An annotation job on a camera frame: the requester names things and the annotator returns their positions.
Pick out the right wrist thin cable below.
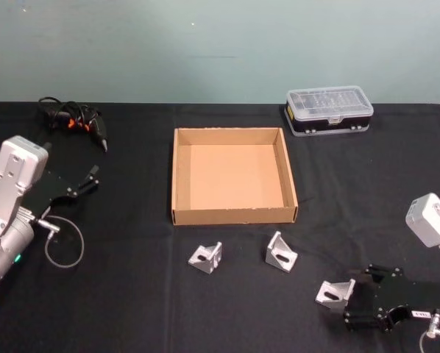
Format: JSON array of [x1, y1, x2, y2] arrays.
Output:
[[418, 309, 440, 353]]

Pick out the black table cloth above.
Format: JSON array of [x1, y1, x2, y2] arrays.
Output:
[[0, 100, 440, 353]]

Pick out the black corded tool orange parts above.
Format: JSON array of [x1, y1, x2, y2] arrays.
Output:
[[38, 96, 110, 154]]

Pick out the clear plastic case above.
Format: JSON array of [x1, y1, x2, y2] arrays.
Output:
[[284, 86, 375, 138]]

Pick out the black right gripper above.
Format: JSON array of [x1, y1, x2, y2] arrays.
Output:
[[342, 263, 440, 335]]

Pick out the wrist thin cable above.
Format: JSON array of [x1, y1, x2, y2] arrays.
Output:
[[418, 309, 440, 353], [35, 215, 86, 269]]

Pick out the silver metal corner bracket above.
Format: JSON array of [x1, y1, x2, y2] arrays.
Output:
[[265, 230, 299, 274], [187, 240, 224, 275], [314, 278, 357, 310]]

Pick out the shallow brown cardboard tray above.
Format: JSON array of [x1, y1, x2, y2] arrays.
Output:
[[171, 126, 299, 227]]

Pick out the left wrist thin cable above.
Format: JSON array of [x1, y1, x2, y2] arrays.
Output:
[[35, 215, 86, 269]]

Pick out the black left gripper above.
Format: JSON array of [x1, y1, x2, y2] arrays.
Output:
[[20, 165, 100, 222]]

